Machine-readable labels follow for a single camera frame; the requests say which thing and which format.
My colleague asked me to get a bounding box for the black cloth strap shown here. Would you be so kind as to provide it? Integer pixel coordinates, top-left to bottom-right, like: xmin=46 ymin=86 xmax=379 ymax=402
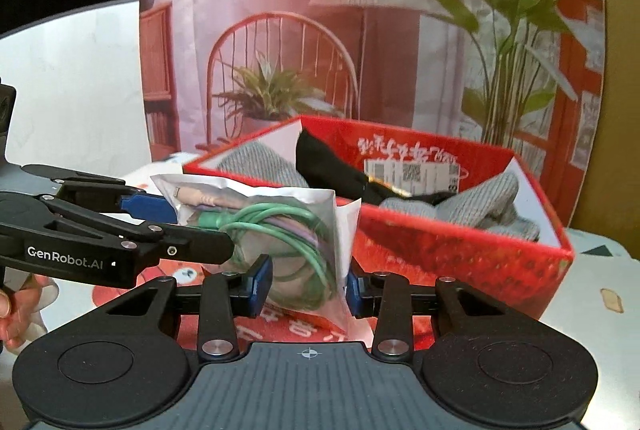
xmin=294 ymin=128 xmax=457 ymax=207

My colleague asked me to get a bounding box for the printed room backdrop poster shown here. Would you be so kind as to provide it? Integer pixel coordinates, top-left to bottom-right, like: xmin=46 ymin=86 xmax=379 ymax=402
xmin=140 ymin=0 xmax=605 ymax=222

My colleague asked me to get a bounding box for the person's left hand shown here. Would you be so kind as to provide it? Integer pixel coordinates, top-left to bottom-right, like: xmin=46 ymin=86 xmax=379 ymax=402
xmin=1 ymin=274 xmax=60 ymax=354

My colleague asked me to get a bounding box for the bagged green cable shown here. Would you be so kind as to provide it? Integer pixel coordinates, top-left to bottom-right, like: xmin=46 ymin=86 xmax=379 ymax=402
xmin=150 ymin=172 xmax=362 ymax=336

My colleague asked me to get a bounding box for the grey knitted cloth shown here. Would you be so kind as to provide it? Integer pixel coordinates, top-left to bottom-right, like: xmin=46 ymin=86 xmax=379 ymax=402
xmin=216 ymin=141 xmax=308 ymax=187
xmin=380 ymin=171 xmax=540 ymax=242

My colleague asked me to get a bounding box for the white shipping label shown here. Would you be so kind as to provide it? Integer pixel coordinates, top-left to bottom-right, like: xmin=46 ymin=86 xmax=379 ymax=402
xmin=363 ymin=159 xmax=460 ymax=195

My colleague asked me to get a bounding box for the red cardboard box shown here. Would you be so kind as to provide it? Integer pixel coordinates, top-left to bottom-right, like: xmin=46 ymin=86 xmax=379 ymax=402
xmin=183 ymin=116 xmax=574 ymax=317

